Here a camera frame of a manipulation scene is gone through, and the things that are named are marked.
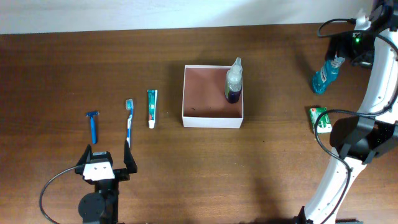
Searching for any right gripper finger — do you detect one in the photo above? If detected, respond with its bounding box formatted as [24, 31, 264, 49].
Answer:
[351, 50, 374, 68]
[325, 37, 340, 61]

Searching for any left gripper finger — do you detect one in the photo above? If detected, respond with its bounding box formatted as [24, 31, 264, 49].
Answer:
[124, 140, 137, 174]
[76, 144, 92, 166]

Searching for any blue mouthwash bottle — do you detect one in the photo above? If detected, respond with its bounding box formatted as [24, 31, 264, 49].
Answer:
[312, 57, 345, 95]

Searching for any green soap packet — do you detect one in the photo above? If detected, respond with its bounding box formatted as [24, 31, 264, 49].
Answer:
[308, 107, 332, 134]

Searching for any clear purple spray bottle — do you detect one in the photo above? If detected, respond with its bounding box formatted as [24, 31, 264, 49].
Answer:
[224, 57, 243, 104]

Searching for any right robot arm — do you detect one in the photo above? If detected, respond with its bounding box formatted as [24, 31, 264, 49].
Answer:
[292, 1, 397, 223]

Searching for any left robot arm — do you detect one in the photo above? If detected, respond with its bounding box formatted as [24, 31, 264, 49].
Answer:
[75, 140, 137, 224]

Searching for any blue disposable razor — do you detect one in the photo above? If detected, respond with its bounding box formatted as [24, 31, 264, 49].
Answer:
[85, 111, 99, 144]

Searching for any blue white toothbrush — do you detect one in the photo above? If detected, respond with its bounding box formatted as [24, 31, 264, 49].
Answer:
[125, 99, 134, 146]

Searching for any green toothpaste tube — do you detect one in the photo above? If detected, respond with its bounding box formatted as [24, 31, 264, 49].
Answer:
[147, 90, 158, 129]

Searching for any white cardboard box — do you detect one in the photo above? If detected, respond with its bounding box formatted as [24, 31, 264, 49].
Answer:
[182, 65, 244, 129]

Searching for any left black cable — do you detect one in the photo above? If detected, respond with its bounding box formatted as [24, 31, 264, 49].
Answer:
[39, 165, 85, 224]

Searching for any black cable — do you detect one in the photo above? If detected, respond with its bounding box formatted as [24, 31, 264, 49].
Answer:
[312, 17, 398, 224]
[39, 165, 85, 224]

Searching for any right black cable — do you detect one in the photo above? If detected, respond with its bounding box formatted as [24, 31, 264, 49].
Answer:
[312, 17, 398, 224]

